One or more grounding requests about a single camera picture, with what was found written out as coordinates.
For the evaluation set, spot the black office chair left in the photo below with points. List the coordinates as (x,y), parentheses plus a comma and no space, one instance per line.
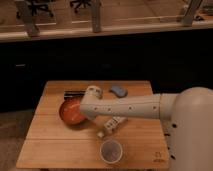
(32,7)

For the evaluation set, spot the black office chair right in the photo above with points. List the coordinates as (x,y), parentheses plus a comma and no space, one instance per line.
(77,3)

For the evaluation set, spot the black office chair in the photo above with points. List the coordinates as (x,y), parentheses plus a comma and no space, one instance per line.
(32,7)
(77,3)

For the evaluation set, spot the black rectangular bar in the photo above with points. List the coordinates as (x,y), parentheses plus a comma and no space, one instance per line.
(69,94)

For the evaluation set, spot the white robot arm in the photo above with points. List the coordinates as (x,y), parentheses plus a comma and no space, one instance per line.
(189,112)

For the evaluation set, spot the orange ceramic bowl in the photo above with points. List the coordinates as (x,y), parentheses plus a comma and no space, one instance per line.
(69,111)

